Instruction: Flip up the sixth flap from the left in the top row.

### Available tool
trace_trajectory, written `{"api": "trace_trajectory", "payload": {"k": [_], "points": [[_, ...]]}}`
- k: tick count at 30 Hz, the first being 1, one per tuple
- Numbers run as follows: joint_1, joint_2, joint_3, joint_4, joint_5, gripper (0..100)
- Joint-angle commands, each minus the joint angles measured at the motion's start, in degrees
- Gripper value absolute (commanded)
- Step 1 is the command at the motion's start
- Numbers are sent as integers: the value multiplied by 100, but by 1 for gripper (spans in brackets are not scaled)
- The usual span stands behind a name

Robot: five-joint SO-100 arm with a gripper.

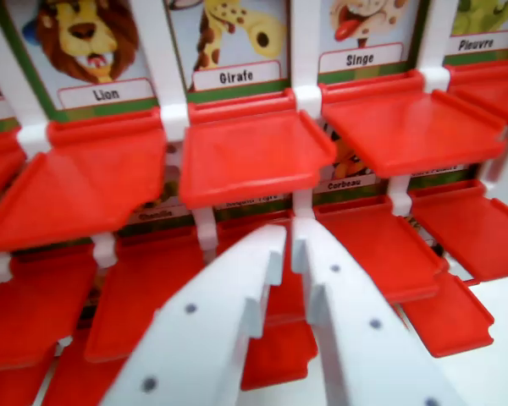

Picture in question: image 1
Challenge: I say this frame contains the red giraffe window flap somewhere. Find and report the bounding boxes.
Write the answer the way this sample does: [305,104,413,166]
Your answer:
[178,89,338,211]

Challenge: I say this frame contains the red crow window flap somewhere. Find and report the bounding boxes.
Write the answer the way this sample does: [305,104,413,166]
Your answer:
[312,196,450,305]

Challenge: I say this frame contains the red lion window flap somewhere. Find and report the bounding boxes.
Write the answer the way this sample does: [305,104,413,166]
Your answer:
[0,107,168,255]

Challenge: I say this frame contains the red monkey window flap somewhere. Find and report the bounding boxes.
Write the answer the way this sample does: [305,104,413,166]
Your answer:
[319,69,508,178]

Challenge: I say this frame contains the red octopus window flap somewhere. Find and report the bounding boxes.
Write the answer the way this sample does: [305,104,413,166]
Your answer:
[444,57,508,137]

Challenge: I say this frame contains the crow picture card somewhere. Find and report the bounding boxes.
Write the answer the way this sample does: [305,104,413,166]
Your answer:
[312,122,383,196]

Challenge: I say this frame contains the giraffe picture card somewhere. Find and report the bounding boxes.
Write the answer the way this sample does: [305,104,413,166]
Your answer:
[164,0,294,105]

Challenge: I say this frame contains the lion picture card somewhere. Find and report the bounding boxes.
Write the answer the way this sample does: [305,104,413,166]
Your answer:
[0,0,163,123]

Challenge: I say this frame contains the monkey picture card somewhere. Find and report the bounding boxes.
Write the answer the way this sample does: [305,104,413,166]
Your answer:
[316,0,429,85]

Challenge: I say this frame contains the red and white game board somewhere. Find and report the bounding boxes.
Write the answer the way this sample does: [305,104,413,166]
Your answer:
[0,0,508,406]

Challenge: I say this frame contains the octopus picture card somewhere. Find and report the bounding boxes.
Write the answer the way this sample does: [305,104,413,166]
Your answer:
[443,0,508,68]

